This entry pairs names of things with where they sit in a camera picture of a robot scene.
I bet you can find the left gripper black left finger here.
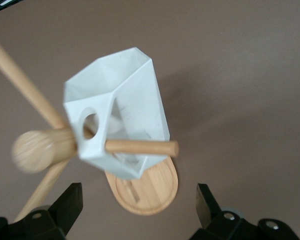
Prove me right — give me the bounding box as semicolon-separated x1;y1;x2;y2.
0;182;85;240

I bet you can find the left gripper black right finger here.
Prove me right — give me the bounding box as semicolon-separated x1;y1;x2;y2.
189;183;300;240

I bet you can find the white faceted cup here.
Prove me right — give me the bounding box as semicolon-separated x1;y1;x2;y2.
63;46;172;181

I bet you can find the wooden cup rack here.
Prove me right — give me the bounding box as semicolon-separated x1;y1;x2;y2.
0;37;180;224

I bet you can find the brown table cover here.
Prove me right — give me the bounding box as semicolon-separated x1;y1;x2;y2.
0;0;300;240

